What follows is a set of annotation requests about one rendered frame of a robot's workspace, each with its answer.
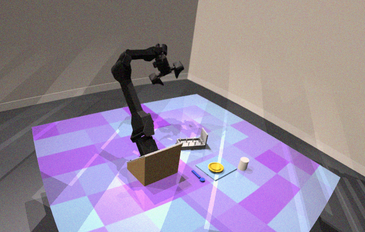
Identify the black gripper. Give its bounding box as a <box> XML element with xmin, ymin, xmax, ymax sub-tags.
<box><xmin>149</xmin><ymin>61</ymin><xmax>184</xmax><ymax>85</ymax></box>

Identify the grey dish rack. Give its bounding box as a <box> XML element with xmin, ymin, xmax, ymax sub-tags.
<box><xmin>176</xmin><ymin>128</ymin><xmax>208</xmax><ymax>150</ymax></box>

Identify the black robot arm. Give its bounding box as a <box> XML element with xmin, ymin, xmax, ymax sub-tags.
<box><xmin>111</xmin><ymin>43</ymin><xmax>168</xmax><ymax>157</ymax></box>

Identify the light blue flat square mat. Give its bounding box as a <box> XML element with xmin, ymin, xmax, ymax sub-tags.
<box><xmin>195</xmin><ymin>156</ymin><xmax>237</xmax><ymax>181</ymax></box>

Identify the beige cylinder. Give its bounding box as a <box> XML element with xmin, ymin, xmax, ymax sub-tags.
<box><xmin>238</xmin><ymin>157</ymin><xmax>249</xmax><ymax>171</ymax></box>

